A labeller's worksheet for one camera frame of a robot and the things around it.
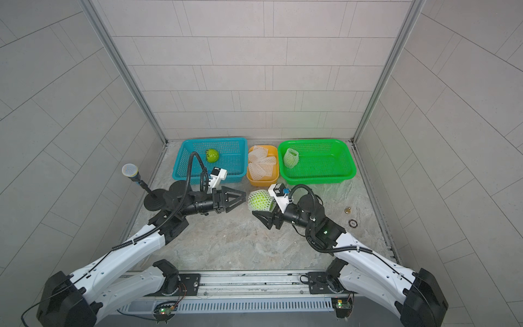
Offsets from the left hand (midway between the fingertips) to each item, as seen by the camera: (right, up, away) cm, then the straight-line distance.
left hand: (245, 201), depth 63 cm
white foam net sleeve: (+18, +13, +38) cm, 44 cm away
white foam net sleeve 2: (+8, -2, 0) cm, 8 cm away
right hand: (+5, -3, +5) cm, 7 cm away
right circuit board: (+33, -37, +5) cm, 49 cm away
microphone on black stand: (-45, -5, +27) cm, 53 cm away
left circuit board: (-26, -35, +1) cm, 44 cm away
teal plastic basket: (-13, +14, +45) cm, 49 cm away
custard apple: (+5, 0, 0) cm, 5 cm away
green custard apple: (+18, +13, +38) cm, 44 cm away
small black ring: (+43, -15, +23) cm, 51 cm away
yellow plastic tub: (+5, +2, +34) cm, 34 cm away
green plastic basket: (+35, +11, +45) cm, 58 cm away
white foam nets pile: (+3, +10, +39) cm, 40 cm away
